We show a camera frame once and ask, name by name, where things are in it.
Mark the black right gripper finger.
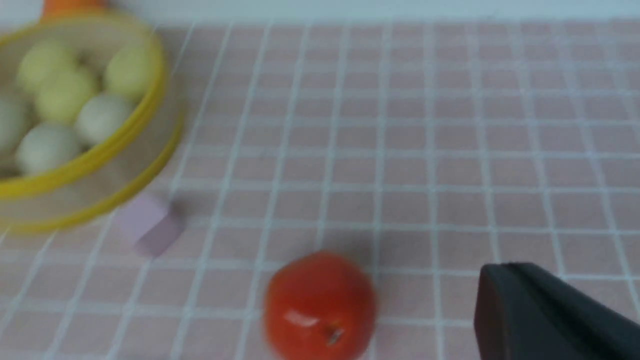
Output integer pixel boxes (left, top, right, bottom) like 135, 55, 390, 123
473, 262, 640, 360

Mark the yellow bun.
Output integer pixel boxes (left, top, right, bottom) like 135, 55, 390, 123
16, 39, 79, 93
34, 66, 100, 126
103, 45, 154, 103

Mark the white bun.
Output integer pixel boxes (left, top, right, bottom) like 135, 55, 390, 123
74, 92, 135, 146
15, 123, 83, 176

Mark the bamboo steamer tray yellow rim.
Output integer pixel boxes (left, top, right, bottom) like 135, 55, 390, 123
0, 11, 185, 233

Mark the red tomato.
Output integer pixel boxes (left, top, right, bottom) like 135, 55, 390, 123
262, 251, 377, 360

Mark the pink foam block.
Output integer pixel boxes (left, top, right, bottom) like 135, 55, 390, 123
115, 192, 185, 258

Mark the orange fruit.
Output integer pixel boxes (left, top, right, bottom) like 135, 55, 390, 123
40, 0, 109, 19

